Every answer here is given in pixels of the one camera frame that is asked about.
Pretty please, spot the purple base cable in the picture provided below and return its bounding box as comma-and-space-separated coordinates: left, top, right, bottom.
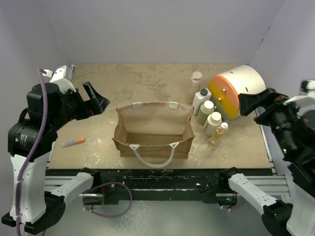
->
218, 194, 247, 211
82, 181, 133, 218

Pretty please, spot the beige pump dispenser bottle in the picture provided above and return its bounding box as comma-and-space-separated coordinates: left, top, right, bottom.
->
186, 71, 202, 104

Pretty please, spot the small clear amber bottle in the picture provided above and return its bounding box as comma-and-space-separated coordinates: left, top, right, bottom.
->
209, 122, 228, 147

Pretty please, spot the grey orange marker pen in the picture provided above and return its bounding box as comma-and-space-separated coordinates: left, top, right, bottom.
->
62, 138, 86, 148

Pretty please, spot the brown burlap canvas bag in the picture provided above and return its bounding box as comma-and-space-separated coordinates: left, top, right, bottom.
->
112, 102, 195, 169

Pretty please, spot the cream lidded jar bottle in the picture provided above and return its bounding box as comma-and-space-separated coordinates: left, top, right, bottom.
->
203, 112, 222, 136

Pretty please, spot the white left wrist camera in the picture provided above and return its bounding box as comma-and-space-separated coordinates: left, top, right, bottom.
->
42, 65, 76, 94

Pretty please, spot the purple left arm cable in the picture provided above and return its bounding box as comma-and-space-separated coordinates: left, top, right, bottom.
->
15, 67, 49, 236

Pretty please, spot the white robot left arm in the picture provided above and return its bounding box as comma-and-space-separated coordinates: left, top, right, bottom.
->
1, 82, 110, 235

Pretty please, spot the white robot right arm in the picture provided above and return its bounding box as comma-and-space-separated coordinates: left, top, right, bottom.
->
219, 88, 315, 236

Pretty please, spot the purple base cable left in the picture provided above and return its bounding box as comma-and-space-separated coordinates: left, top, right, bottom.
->
82, 181, 133, 218

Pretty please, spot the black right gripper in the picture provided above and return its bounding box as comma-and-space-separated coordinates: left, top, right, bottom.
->
238, 85, 306, 154

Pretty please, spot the aluminium extrusion frame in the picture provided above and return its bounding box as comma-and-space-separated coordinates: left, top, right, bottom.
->
246, 176, 290, 196

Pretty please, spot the white cylinder orange yellow end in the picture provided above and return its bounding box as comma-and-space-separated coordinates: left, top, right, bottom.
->
208, 65, 266, 120

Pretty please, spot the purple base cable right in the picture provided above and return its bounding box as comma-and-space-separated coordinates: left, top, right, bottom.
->
218, 194, 247, 211

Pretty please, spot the pale green lotion bottle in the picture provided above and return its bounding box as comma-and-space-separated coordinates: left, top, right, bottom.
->
197, 100, 214, 125

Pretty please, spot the white rectangular bottle grey cap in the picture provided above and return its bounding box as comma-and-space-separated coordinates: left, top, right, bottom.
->
192, 88, 212, 115

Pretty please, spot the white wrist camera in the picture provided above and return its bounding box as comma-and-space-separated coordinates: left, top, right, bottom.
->
42, 65, 76, 94
283, 79, 315, 108

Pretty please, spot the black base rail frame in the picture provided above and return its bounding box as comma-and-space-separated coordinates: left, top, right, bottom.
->
44, 168, 274, 205

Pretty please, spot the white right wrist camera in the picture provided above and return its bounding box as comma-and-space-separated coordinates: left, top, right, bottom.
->
283, 79, 315, 108

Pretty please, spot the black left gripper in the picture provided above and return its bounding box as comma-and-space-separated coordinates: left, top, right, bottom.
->
51, 82, 109, 130

